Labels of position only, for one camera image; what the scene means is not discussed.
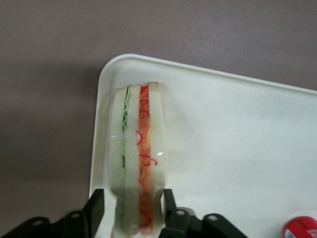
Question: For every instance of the small red drink can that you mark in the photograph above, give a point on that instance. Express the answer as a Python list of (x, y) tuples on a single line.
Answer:
[(302, 226)]

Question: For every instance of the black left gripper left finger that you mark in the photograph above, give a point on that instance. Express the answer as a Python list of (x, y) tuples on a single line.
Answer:
[(74, 225)]

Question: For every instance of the beige plastic tray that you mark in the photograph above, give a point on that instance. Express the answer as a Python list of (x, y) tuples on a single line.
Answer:
[(235, 148)]

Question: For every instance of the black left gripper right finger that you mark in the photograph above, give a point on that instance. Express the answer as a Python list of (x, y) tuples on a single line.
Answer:
[(193, 226)]

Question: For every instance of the triangle sandwich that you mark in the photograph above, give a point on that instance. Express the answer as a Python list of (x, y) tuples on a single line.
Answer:
[(138, 148)]

